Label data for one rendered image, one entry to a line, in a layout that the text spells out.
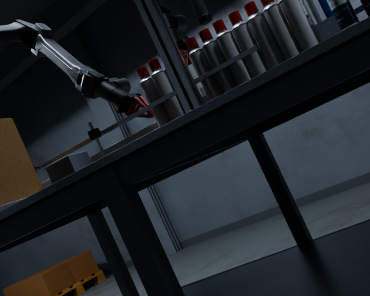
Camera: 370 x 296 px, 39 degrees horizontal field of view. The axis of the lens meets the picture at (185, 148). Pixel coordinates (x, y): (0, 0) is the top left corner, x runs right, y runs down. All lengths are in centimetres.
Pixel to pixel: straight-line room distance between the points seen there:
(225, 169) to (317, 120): 115
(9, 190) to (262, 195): 396
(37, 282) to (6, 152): 478
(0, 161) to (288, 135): 373
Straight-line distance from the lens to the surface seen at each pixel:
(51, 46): 194
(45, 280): 626
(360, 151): 483
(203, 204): 570
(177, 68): 144
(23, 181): 166
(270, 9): 150
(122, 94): 168
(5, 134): 170
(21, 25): 207
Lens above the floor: 70
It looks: 3 degrees up
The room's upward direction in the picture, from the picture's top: 25 degrees counter-clockwise
